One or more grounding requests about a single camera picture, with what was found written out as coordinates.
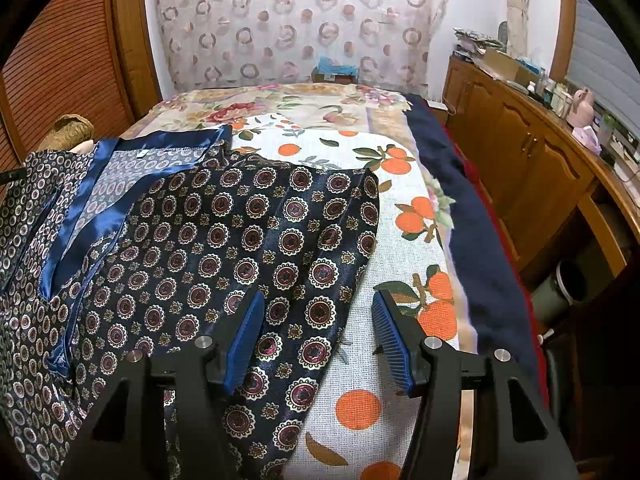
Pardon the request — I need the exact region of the stack of folded papers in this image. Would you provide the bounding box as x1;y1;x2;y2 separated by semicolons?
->
454;27;506;56

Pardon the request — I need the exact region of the box with blue cloth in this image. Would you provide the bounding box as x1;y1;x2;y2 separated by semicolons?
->
311;56;359;84

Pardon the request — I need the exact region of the wooden louvered wardrobe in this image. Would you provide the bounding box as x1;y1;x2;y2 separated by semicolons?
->
1;0;160;170

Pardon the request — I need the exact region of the wooden sideboard cabinet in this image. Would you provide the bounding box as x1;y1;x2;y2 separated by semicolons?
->
442;56;639;275

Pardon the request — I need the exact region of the navy patterned satin garment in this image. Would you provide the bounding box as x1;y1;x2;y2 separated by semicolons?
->
1;126;380;479

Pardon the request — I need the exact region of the grey window roller blind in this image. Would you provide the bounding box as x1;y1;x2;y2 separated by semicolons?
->
567;0;640;138

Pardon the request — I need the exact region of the pink tissue pack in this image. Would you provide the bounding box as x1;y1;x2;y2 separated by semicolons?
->
572;126;602;156

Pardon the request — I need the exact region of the beige side curtain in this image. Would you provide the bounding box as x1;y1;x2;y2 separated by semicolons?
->
506;0;529;58

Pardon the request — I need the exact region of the cardboard box on sideboard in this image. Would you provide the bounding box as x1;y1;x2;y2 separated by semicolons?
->
475;48;539;87

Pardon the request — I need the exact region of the pink circle pattern curtain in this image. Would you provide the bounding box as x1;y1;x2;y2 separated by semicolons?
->
154;0;448;93

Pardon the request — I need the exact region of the folded brown patterned cloth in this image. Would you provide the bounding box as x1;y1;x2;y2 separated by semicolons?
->
36;114;96;152

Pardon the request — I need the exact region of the navy blue blanket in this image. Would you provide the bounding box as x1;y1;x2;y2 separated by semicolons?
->
405;94;548;400

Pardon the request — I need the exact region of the floral bedspread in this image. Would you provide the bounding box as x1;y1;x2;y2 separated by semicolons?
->
123;84;476;352

